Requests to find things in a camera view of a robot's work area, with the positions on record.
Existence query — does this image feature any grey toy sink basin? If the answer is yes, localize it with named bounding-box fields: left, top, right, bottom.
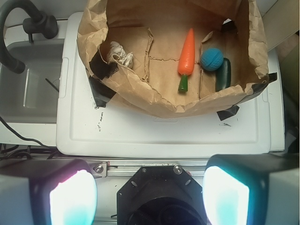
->
left=0, top=39, right=64, bottom=146

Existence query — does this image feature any crumpled white paper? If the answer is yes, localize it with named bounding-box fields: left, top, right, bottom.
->
left=107, top=41, right=134, bottom=69

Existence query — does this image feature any black faucet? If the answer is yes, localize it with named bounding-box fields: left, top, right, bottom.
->
left=0, top=0, right=59, bottom=74

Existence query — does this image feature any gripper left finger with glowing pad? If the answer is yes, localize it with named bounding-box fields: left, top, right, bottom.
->
left=0, top=158, right=97, bottom=225

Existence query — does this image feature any orange toy carrot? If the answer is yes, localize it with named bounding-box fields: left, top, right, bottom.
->
left=178, top=28, right=195, bottom=93

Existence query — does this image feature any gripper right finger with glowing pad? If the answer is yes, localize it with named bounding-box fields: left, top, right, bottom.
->
left=202, top=154, right=300, bottom=225

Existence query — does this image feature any aluminium rail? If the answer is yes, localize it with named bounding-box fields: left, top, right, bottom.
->
left=90, top=160, right=209, bottom=178

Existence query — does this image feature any white plastic lid platform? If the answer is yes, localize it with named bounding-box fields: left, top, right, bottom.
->
left=56, top=12, right=285, bottom=158

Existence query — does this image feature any brown paper bag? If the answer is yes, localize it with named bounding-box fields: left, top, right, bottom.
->
left=77, top=0, right=269, bottom=118

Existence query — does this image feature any black cable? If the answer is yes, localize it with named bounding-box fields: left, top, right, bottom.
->
left=0, top=115, right=51, bottom=147

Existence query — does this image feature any black tape strip right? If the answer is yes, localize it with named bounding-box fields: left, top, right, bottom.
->
left=238, top=72, right=278, bottom=104

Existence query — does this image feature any black tape strip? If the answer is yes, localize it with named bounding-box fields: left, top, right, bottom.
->
left=89, top=76, right=116, bottom=108
left=238, top=72, right=278, bottom=104

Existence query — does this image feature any blue rubber ball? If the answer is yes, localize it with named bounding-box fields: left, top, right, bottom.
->
left=200, top=48, right=224, bottom=71

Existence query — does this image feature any black tape strip left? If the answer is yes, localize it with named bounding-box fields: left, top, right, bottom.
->
left=89, top=76, right=116, bottom=108

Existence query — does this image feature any black tape piece front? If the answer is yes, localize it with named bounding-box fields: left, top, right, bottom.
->
left=217, top=105, right=240, bottom=121

